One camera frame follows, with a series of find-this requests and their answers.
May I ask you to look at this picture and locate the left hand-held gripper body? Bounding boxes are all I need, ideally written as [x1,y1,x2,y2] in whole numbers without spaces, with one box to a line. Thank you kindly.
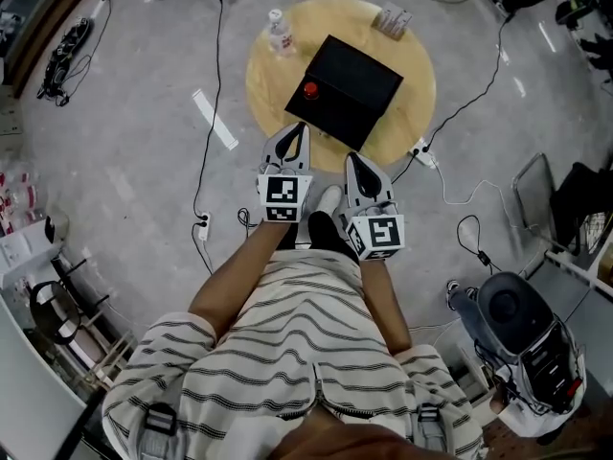
[257,158,314,223]

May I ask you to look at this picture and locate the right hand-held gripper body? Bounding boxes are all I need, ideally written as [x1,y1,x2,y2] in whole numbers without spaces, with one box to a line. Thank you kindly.
[338,197,406,262]

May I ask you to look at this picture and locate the black box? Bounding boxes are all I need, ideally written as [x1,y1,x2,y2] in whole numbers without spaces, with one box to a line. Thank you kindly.
[284,34,404,152]

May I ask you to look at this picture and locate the person's left forearm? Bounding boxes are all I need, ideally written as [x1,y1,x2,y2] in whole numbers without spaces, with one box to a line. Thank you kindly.
[188,219,293,347]

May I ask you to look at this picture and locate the person's right forearm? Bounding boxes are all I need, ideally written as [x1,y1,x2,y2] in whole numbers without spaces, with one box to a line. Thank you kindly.
[357,258,414,354]

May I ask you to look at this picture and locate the person's right white shoe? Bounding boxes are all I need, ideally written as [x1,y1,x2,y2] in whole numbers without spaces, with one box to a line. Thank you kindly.
[315,184,344,216]

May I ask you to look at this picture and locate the person's black trouser leg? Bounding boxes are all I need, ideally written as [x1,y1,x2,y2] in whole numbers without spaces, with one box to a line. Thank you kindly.
[306,211,361,254]

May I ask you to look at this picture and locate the wide white power strip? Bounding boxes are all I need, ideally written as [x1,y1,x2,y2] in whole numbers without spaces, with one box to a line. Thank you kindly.
[410,136,440,170]

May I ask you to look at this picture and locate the narrow white power strip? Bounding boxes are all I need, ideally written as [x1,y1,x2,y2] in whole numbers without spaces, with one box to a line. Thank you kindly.
[193,212,213,242]

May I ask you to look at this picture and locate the round wooden table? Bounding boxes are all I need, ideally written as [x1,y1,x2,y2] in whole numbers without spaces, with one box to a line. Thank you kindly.
[245,0,438,174]

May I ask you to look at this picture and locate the clear plastic water bottle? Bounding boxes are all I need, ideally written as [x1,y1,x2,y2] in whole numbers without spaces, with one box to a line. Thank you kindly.
[266,8,298,58]

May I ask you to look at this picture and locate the person's striped white shirt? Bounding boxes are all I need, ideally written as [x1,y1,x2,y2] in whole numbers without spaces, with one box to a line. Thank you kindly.
[102,249,485,460]

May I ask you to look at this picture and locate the grey metal chair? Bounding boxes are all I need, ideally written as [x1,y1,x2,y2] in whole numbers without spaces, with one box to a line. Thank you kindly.
[511,152,557,240]

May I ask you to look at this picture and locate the black folding chair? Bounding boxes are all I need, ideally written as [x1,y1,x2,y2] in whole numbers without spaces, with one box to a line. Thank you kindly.
[549,160,613,258]

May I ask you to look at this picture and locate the person's bare chest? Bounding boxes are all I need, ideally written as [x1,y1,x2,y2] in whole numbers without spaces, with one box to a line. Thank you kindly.
[272,405,432,460]

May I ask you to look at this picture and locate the black equipment bundle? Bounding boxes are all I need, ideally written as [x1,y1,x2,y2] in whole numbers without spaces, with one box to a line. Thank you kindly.
[36,15,94,107]

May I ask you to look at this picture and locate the wooden rack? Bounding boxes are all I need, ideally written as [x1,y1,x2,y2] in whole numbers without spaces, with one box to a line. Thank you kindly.
[61,304,141,393]

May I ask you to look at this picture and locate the black round stool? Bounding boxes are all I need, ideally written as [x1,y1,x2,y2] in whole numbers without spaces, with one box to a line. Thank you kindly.
[29,280,83,347]

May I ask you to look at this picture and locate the group of red packets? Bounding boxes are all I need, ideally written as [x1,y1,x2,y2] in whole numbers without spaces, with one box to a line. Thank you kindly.
[0,170,40,237]

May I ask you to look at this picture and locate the white cartons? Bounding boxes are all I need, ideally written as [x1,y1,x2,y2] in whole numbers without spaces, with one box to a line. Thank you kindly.
[0,217,64,278]

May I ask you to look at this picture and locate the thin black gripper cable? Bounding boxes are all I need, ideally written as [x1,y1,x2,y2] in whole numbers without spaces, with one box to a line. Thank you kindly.
[237,207,262,232]

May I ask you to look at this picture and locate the white floor cable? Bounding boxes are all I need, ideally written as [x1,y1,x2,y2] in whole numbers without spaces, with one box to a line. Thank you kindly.
[432,160,543,232]

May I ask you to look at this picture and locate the long black adapter cable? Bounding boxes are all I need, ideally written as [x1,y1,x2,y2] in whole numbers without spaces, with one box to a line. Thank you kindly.
[192,0,227,222]

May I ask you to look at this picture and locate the short black floor cable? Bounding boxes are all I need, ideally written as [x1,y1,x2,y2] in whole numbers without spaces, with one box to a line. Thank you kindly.
[191,222,215,277]

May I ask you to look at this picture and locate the looped black cable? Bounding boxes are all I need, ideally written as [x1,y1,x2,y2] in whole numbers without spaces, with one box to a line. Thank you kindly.
[456,215,502,275]

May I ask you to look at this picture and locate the long black floor cable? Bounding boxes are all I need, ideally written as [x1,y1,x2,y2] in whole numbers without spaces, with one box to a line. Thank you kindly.
[390,11,514,186]

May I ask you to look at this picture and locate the grey shoulder strap buckle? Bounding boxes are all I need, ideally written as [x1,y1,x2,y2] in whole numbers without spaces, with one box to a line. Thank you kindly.
[143,402,176,460]
[412,402,444,454]

